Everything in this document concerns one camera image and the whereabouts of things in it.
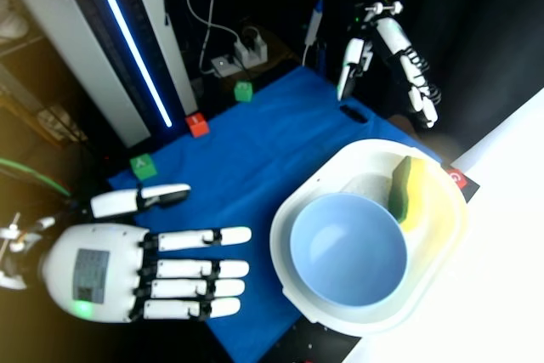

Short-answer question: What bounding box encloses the yellow green sponge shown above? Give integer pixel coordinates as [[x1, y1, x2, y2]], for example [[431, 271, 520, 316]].
[[387, 155, 434, 233]]

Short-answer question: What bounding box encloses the white blue cable connector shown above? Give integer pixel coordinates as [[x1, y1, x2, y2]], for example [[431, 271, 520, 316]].
[[303, 0, 325, 48]]

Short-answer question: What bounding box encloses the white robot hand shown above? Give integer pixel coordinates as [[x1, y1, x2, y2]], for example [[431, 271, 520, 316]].
[[40, 183, 252, 324], [337, 16, 441, 129]]

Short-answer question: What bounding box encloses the light blue bowl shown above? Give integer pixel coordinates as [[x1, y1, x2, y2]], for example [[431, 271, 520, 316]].
[[289, 192, 409, 308]]

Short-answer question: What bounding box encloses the black curtain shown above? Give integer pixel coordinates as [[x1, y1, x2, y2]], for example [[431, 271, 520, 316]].
[[399, 0, 544, 156]]

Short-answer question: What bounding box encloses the green block letter Y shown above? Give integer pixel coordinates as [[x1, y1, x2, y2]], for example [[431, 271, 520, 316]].
[[130, 153, 158, 180]]

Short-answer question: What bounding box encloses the white column with blue light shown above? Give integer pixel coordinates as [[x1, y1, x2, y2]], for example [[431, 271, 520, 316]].
[[0, 0, 200, 150]]

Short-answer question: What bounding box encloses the blue cloth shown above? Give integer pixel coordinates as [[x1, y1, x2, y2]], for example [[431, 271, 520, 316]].
[[108, 65, 443, 363]]

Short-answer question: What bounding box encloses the green block letter C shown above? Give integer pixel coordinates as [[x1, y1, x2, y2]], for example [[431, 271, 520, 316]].
[[234, 81, 254, 103]]

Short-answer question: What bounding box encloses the red block letter I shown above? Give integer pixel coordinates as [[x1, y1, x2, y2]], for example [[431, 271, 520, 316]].
[[185, 113, 210, 138]]

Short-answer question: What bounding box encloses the white power strip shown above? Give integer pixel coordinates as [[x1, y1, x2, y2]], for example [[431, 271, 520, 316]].
[[211, 54, 246, 78]]

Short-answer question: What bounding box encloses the red block letter G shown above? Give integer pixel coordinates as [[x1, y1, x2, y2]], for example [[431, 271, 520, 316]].
[[445, 167, 468, 189]]

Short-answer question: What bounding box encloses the white perforated basin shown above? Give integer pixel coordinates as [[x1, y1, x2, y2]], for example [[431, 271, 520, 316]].
[[269, 138, 471, 337]]

